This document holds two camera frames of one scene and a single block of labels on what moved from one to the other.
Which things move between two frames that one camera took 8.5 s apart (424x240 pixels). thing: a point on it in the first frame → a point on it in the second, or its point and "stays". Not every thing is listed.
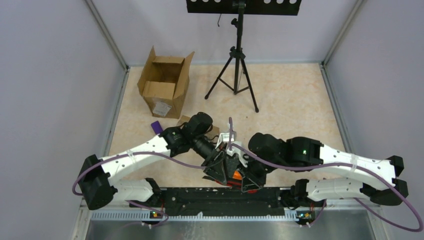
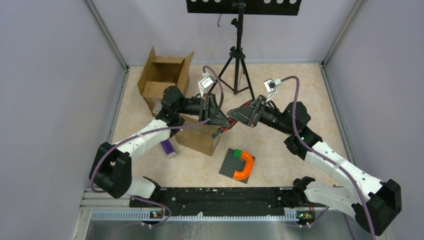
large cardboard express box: [163, 82] stays
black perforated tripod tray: [290, 7] stays
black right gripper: [250, 180] → [248, 114]
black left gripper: [216, 170] → [207, 104]
